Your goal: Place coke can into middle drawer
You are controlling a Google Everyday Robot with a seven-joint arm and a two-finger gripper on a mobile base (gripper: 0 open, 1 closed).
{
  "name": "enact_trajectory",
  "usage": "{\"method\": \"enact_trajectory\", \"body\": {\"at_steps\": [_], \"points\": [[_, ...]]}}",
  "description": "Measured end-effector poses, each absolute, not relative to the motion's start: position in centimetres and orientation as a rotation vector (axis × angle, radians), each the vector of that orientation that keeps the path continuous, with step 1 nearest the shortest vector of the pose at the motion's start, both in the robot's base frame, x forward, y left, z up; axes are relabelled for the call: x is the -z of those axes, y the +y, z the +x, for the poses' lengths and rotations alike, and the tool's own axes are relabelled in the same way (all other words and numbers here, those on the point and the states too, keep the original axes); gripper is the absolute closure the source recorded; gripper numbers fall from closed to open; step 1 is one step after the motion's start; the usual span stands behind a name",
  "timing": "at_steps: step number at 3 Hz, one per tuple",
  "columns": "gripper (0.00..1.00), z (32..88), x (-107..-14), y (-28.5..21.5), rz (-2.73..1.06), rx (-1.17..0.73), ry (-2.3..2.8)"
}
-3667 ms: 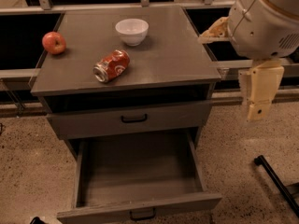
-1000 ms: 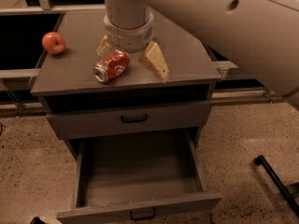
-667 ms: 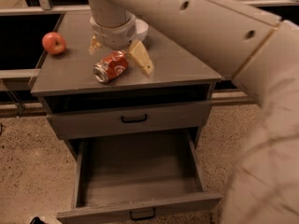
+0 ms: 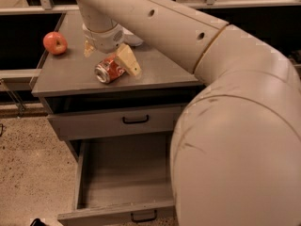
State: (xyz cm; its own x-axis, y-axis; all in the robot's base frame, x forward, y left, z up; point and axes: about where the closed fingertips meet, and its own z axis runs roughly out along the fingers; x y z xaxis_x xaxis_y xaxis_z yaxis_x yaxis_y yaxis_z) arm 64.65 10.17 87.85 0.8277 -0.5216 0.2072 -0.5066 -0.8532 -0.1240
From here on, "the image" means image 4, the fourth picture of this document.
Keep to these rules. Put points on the grey drawer cabinet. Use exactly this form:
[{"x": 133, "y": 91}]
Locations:
[{"x": 67, "y": 83}]

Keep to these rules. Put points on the red apple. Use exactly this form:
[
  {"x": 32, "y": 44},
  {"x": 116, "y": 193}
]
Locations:
[{"x": 55, "y": 43}]

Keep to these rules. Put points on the white ceramic bowl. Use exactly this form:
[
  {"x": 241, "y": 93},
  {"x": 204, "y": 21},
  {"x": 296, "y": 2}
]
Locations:
[{"x": 131, "y": 39}]

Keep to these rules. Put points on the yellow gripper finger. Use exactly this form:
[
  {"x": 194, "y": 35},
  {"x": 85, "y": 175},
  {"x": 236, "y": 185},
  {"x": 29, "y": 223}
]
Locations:
[
  {"x": 88, "y": 49},
  {"x": 127, "y": 60}
]

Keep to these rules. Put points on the black drawer handle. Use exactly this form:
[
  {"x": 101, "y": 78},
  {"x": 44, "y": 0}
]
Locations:
[
  {"x": 141, "y": 217},
  {"x": 144, "y": 119}
]

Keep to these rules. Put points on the red coke can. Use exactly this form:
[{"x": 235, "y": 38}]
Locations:
[{"x": 108, "y": 70}]

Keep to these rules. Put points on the grey metal railing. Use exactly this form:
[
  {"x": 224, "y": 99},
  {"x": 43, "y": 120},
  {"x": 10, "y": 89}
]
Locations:
[{"x": 23, "y": 25}]

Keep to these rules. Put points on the closed grey top drawer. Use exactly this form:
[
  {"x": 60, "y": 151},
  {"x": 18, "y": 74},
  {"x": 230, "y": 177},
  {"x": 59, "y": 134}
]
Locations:
[{"x": 108, "y": 123}]

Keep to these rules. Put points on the open grey middle drawer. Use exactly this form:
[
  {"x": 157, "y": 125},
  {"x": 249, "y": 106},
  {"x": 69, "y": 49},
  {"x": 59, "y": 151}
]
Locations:
[{"x": 118, "y": 176}]

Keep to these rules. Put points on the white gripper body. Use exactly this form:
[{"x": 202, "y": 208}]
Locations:
[{"x": 105, "y": 40}]

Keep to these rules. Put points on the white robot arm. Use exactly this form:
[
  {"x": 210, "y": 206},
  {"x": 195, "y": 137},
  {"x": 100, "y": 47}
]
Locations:
[{"x": 235, "y": 154}]

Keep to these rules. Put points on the black top drawer handle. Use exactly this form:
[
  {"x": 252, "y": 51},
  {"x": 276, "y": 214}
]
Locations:
[{"x": 144, "y": 119}]

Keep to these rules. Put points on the black middle drawer handle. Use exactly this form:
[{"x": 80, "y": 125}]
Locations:
[{"x": 141, "y": 217}]

